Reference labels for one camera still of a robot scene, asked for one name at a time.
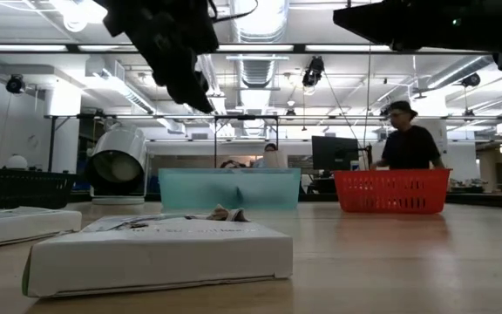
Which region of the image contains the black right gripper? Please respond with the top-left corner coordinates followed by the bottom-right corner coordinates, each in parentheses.
top-left (332, 0), bottom-right (502, 74)

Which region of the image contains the black mesh basket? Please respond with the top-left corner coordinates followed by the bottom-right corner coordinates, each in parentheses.
top-left (0, 167), bottom-right (78, 209)

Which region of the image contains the black computer monitor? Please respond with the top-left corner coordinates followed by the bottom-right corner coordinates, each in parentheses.
top-left (311, 135), bottom-right (360, 172)

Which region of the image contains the black support post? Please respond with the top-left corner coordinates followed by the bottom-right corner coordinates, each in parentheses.
top-left (48, 115), bottom-right (59, 174)

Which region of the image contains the beige laptop lid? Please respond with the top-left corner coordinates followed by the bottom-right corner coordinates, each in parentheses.
top-left (262, 150), bottom-right (288, 170)

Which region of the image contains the white cylindrical container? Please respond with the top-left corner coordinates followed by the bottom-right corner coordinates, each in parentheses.
top-left (84, 124), bottom-right (148, 206)

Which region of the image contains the long ceiling light strip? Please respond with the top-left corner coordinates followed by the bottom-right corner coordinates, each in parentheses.
top-left (0, 42), bottom-right (492, 55)

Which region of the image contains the white square product box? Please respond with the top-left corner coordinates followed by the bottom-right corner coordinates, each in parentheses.
top-left (0, 206), bottom-right (83, 253)

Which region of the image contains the white dome object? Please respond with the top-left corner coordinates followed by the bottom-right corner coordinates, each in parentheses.
top-left (4, 153), bottom-right (29, 170)

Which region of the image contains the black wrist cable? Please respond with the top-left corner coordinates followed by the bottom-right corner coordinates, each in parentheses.
top-left (208, 0), bottom-right (260, 24)

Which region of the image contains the red plastic mesh basket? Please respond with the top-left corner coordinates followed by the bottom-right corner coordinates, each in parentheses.
top-left (332, 167), bottom-right (452, 215)

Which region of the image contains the black ceiling spotlight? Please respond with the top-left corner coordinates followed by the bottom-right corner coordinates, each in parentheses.
top-left (5, 73), bottom-right (26, 95)
top-left (302, 55), bottom-right (325, 88)
top-left (460, 72), bottom-right (482, 88)

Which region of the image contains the teal translucent plastic bin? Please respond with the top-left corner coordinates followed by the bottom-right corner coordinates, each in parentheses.
top-left (158, 167), bottom-right (303, 210)

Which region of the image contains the black aluminium table frame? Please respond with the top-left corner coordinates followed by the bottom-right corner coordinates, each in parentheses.
top-left (65, 191), bottom-right (502, 209)

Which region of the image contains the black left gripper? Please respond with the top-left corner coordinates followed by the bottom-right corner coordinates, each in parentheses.
top-left (93, 0), bottom-right (220, 114)

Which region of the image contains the white oblong product box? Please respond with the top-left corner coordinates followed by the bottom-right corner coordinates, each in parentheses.
top-left (21, 213), bottom-right (295, 300)

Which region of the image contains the silver ventilation duct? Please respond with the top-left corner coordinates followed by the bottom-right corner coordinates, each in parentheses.
top-left (228, 0), bottom-right (291, 88)

